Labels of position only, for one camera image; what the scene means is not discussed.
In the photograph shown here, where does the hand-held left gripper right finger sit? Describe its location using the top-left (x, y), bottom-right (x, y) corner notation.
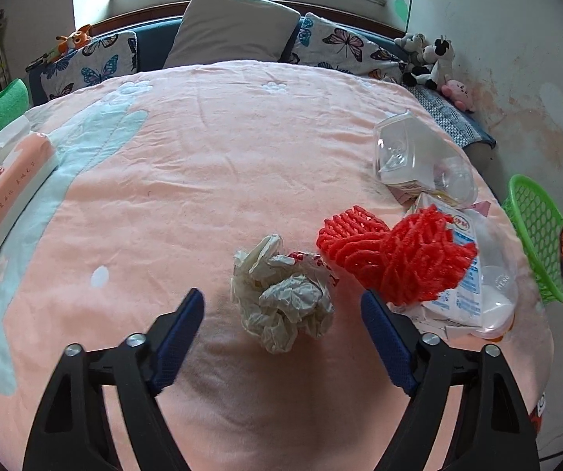
top-left (360, 288), bottom-right (542, 471)

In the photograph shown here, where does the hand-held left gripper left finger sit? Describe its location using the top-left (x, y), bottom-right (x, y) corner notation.
top-left (22, 288), bottom-right (206, 471)

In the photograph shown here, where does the green plastic basket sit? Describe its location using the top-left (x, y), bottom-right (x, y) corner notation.
top-left (502, 174), bottom-right (563, 304)

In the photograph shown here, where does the clear plastic cup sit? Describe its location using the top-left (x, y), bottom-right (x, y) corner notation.
top-left (477, 245), bottom-right (520, 339)

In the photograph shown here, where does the red foam fruit net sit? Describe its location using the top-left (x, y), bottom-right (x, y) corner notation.
top-left (378, 206), bottom-right (479, 305)
top-left (317, 208), bottom-right (391, 280)

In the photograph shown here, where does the blue white milk carton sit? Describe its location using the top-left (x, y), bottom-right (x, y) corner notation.
top-left (399, 192), bottom-right (490, 327)

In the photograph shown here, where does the white paper bag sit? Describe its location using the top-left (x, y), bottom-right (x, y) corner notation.
top-left (231, 234), bottom-right (338, 353)

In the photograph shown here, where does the clear plastic container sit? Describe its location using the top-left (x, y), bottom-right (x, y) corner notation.
top-left (372, 110), bottom-right (476, 207)

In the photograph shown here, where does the pink blanket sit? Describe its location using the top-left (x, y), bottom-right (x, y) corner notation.
top-left (0, 59), bottom-right (554, 471)

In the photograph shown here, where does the blue patterned folded quilt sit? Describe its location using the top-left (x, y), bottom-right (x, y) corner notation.
top-left (411, 83), bottom-right (498, 148)

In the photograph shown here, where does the pink plush toy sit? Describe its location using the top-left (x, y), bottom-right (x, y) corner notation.
top-left (441, 78), bottom-right (476, 113)

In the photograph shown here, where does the pink tissue pack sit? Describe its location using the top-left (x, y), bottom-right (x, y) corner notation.
top-left (0, 132), bottom-right (59, 257)

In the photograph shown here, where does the cow plush toy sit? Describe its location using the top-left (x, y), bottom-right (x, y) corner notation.
top-left (404, 35), bottom-right (455, 91)

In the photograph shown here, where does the butterfly print pillow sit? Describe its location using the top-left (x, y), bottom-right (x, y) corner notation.
top-left (291, 12), bottom-right (407, 84)
top-left (41, 29), bottom-right (137, 104)

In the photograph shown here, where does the grey plush toy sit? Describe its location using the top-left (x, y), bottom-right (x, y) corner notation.
top-left (394, 33), bottom-right (426, 55)

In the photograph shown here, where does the blue bed headboard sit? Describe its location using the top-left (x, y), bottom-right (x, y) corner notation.
top-left (26, 14), bottom-right (410, 109)

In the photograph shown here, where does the grey pillow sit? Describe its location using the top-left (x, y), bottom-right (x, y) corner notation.
top-left (162, 0), bottom-right (302, 70)

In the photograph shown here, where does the orange plush toy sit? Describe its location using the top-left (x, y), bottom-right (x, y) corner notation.
top-left (41, 24), bottom-right (92, 64)

